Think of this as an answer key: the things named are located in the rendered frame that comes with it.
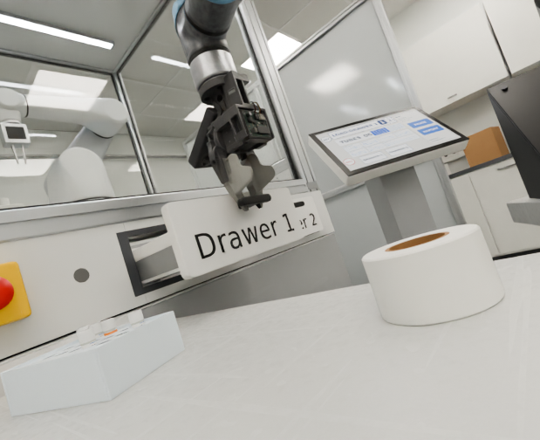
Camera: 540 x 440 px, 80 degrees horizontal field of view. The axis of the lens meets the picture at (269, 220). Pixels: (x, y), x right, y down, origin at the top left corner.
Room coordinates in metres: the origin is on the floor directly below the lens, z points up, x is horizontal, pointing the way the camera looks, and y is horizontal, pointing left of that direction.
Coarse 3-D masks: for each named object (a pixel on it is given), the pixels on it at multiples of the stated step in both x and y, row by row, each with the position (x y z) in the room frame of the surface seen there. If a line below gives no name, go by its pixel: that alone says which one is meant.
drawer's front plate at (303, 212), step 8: (296, 200) 0.93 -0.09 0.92; (304, 200) 0.96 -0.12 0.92; (312, 200) 0.99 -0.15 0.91; (296, 208) 0.92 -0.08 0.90; (304, 208) 0.95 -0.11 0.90; (312, 208) 0.98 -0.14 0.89; (304, 216) 0.94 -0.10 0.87; (312, 216) 0.97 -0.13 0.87; (320, 224) 0.99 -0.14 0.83; (304, 232) 0.92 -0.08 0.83; (312, 232) 0.95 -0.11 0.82
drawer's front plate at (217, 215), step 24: (264, 192) 0.60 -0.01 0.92; (288, 192) 0.66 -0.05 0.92; (168, 216) 0.44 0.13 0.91; (192, 216) 0.47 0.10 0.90; (216, 216) 0.50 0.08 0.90; (240, 216) 0.54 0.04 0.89; (264, 216) 0.58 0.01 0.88; (288, 216) 0.64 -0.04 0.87; (192, 240) 0.46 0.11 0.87; (216, 240) 0.49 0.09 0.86; (264, 240) 0.57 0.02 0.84; (288, 240) 0.62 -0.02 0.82; (192, 264) 0.45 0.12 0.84; (216, 264) 0.48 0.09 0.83
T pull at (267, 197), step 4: (244, 196) 0.51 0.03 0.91; (248, 196) 0.51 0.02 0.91; (252, 196) 0.52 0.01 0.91; (256, 196) 0.53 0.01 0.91; (260, 196) 0.53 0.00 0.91; (264, 196) 0.54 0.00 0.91; (268, 196) 0.55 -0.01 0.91; (240, 200) 0.50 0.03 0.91; (244, 200) 0.50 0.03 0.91; (248, 200) 0.51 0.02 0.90; (252, 200) 0.52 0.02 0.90; (256, 200) 0.52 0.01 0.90; (260, 200) 0.53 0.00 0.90; (264, 200) 0.54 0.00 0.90; (268, 200) 0.55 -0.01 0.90; (240, 204) 0.50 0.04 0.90; (244, 204) 0.50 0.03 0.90; (248, 204) 0.51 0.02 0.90; (252, 204) 0.53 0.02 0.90; (240, 208) 0.54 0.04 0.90
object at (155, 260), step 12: (156, 240) 0.51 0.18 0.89; (168, 240) 0.48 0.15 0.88; (144, 252) 0.54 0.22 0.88; (156, 252) 0.51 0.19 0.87; (168, 252) 0.49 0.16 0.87; (144, 264) 0.54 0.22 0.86; (156, 264) 0.51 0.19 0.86; (168, 264) 0.49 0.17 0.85; (144, 276) 0.55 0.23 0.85; (156, 276) 0.53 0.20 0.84; (168, 276) 0.75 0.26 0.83
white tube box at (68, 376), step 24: (168, 312) 0.31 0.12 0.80; (120, 336) 0.25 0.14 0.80; (144, 336) 0.27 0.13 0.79; (168, 336) 0.29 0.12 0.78; (48, 360) 0.25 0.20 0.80; (72, 360) 0.24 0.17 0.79; (96, 360) 0.23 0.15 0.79; (120, 360) 0.25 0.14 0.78; (144, 360) 0.26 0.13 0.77; (168, 360) 0.29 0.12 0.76; (24, 384) 0.27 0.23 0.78; (48, 384) 0.26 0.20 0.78; (72, 384) 0.24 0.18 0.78; (96, 384) 0.24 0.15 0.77; (120, 384) 0.24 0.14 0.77; (24, 408) 0.27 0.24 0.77; (48, 408) 0.26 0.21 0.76
